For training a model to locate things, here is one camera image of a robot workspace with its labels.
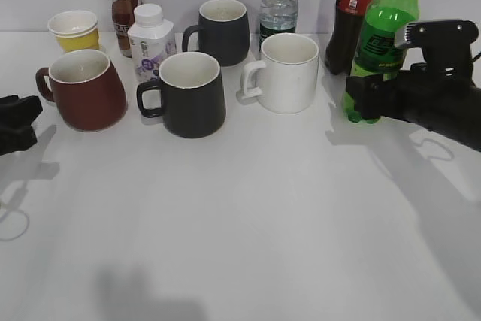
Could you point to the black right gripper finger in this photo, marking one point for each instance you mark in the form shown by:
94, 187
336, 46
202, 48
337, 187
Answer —
373, 96

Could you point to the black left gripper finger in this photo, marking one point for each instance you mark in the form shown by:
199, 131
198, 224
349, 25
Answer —
16, 110
16, 139

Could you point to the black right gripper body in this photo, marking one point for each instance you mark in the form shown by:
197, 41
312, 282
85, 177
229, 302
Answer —
447, 103

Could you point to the dark red ceramic mug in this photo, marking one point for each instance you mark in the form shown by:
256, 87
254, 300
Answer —
86, 89

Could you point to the green soda bottle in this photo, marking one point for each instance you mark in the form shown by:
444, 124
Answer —
375, 52

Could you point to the yellow paper cup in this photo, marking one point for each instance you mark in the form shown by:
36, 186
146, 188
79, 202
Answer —
75, 30

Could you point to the white ceramic mug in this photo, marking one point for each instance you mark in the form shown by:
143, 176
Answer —
284, 79

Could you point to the cola bottle red label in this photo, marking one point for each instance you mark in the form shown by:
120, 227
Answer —
348, 20

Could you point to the clear water bottle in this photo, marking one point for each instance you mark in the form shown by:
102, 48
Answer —
277, 16

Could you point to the white purple milk carton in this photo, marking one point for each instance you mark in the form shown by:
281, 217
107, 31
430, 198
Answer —
152, 40

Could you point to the brown tea bottle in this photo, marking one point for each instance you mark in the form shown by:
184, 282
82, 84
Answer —
122, 12

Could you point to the black mug rear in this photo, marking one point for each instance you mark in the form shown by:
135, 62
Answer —
222, 30

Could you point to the black mug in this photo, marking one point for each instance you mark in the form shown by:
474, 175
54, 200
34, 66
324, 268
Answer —
222, 30
188, 95

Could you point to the black mug front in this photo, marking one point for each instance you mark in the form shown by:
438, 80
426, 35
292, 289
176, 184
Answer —
188, 95

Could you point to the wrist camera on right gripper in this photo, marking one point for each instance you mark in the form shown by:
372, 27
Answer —
445, 44

